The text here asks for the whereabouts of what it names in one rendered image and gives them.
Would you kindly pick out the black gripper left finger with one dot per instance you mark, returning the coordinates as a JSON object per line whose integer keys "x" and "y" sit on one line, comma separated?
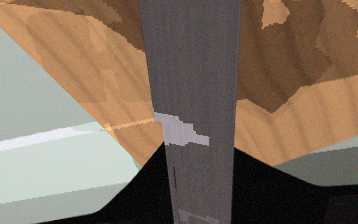
{"x": 146, "y": 199}

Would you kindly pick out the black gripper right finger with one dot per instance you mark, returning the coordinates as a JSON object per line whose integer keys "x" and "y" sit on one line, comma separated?
{"x": 261, "y": 194}

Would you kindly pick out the wooden board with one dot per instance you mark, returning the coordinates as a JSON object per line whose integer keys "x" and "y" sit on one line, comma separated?
{"x": 297, "y": 88}

